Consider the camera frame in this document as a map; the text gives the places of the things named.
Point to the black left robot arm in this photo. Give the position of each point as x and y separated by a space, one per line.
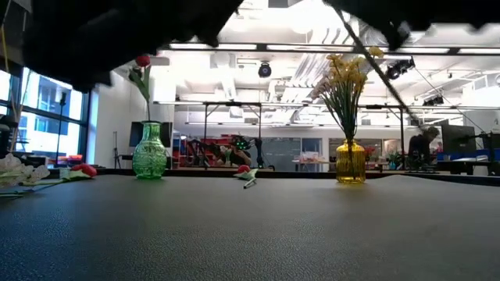
66 47

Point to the black background rig frame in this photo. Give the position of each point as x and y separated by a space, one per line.
401 132
232 104

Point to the person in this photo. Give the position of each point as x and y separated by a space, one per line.
242 158
420 150

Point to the green glass vase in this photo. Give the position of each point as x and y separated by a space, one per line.
149 152

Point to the yellow flower bunch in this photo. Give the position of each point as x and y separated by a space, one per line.
345 78

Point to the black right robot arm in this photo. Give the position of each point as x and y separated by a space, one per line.
457 11

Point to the black ceiling spotlights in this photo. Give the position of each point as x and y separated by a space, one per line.
398 67

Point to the black wall screen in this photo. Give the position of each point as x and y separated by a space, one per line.
136 134

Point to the white flower bunch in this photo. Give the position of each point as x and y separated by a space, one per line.
19 169

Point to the black ceiling camera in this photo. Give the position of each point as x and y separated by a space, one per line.
264 70

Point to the black computer monitor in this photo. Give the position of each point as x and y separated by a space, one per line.
457 138

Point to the black table mat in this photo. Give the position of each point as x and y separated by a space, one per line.
250 234

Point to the pale pink-white flower bunch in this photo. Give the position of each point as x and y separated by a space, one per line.
320 89

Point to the black overhead rig bar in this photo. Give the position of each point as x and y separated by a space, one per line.
261 47

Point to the two-headed red tulip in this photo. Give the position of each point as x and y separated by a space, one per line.
88 170

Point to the black pole stand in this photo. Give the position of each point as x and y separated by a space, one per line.
62 97

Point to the yellow glass vase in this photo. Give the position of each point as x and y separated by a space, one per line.
351 164

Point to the black tripod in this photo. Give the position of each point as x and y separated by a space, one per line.
116 152

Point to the black background robot arm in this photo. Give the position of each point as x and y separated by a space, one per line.
258 152

